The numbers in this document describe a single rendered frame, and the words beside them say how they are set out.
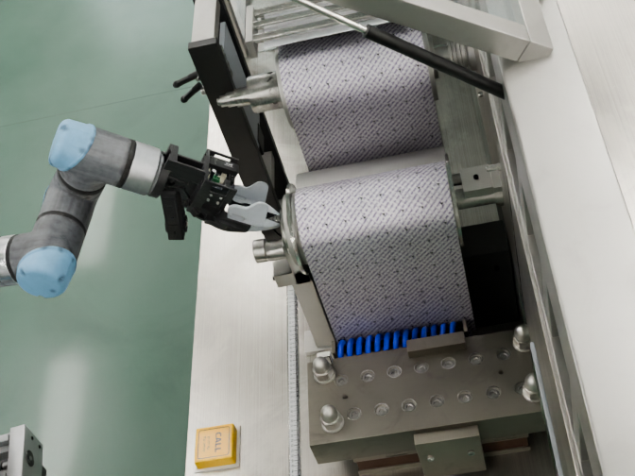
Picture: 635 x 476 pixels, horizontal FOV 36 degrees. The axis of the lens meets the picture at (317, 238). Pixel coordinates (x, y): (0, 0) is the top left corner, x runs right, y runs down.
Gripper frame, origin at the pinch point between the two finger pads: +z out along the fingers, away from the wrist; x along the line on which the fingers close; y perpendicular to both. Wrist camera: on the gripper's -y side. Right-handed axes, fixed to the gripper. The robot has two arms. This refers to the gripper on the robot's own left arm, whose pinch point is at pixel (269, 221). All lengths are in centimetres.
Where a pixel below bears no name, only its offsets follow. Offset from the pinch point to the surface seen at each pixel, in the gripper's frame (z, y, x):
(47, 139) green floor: -16, -179, 194
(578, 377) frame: 3, 54, -63
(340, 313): 16.5, -7.8, -7.5
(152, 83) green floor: 16, -152, 216
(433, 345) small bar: 30.6, -2.8, -13.0
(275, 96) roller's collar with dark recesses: -2.8, 7.9, 20.8
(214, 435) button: 7.2, -38.7, -15.9
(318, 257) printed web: 7.0, 3.0, -7.5
